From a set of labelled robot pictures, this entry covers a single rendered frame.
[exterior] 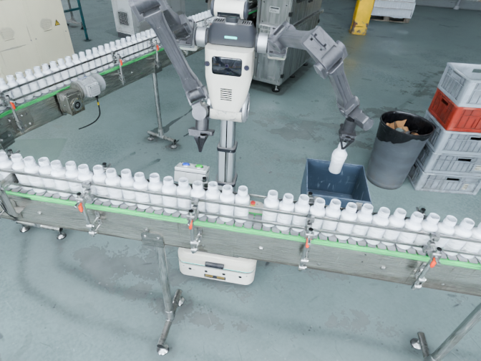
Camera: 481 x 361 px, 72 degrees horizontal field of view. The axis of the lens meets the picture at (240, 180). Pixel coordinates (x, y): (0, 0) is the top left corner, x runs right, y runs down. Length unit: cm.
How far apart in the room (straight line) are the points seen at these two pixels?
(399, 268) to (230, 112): 106
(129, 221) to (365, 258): 99
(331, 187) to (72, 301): 178
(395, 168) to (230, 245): 220
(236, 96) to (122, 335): 154
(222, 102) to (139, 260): 137
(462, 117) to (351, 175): 154
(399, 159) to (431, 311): 130
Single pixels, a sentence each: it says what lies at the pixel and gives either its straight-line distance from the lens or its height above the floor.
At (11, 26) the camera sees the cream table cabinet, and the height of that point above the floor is 83.
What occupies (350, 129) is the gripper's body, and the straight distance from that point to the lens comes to 160.
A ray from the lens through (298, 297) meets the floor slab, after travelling 239.
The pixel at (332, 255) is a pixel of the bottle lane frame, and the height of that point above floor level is 93.
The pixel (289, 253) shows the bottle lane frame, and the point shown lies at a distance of 142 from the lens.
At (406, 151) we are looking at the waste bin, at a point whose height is 47.
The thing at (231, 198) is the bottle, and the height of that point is 113.
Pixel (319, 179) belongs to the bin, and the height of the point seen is 82.
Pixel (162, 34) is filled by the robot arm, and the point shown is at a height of 165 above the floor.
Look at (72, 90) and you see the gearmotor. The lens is 258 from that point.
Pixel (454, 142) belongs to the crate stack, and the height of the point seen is 56.
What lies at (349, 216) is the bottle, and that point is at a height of 113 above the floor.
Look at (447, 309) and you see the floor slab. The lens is 275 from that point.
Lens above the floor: 198
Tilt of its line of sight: 39 degrees down
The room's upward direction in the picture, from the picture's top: 4 degrees clockwise
